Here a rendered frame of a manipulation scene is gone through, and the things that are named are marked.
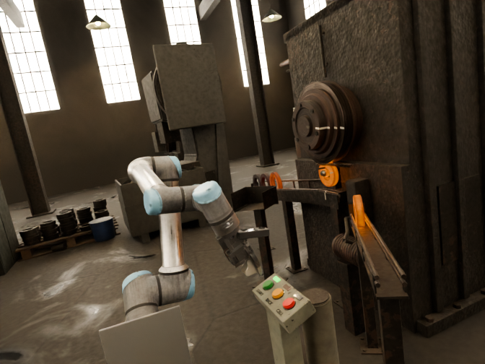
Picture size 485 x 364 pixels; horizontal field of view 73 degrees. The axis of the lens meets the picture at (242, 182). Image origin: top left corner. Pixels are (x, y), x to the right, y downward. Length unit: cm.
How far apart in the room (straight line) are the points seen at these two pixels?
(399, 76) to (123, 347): 168
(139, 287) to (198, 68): 330
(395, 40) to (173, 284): 154
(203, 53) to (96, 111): 755
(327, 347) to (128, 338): 80
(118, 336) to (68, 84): 1068
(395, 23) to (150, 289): 165
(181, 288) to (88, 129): 1020
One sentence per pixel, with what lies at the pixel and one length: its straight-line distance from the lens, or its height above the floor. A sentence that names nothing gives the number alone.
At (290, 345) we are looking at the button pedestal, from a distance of 122.
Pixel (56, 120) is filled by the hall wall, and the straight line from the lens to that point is 1175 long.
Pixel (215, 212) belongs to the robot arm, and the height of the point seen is 92.
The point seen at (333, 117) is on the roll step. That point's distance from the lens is 181.
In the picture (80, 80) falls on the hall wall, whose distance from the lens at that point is 1183.
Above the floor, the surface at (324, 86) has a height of 131.
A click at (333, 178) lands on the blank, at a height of 80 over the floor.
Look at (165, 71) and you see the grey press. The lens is 431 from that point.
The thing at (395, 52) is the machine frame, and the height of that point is 139.
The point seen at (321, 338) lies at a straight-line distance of 133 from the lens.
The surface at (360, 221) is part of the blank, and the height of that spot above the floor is 68.
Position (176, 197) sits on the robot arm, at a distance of 111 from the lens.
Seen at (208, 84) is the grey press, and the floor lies 177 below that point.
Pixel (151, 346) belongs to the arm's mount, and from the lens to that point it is 159.
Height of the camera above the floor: 117
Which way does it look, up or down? 10 degrees down
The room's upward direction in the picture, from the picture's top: 9 degrees counter-clockwise
